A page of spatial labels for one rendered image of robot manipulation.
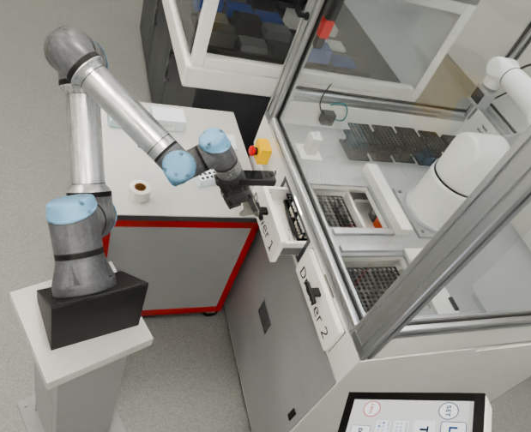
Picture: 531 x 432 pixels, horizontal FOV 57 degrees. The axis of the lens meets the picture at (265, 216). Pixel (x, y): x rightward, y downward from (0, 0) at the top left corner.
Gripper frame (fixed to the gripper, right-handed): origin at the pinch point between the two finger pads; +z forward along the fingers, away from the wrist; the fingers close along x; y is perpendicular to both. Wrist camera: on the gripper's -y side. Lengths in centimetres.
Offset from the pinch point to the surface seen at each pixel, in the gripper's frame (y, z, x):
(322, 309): -8.5, 9.0, 36.3
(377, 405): -13, -4, 69
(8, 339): 115, 32, -9
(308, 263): -9.1, 8.1, 21.0
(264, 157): -7.4, 9.7, -29.4
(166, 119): 23, -3, -55
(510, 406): -77, 166, 49
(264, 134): -10.4, 9.3, -40.5
